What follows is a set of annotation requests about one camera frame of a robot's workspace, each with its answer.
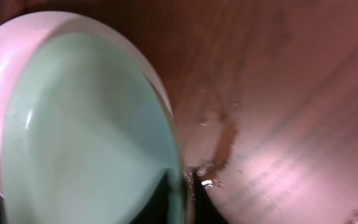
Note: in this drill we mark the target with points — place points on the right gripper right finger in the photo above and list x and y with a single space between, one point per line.
205 211

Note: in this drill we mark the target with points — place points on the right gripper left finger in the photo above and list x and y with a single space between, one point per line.
163 205

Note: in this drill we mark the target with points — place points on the mint green plate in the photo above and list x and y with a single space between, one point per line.
86 137

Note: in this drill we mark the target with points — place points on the white plate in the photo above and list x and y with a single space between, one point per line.
22 36

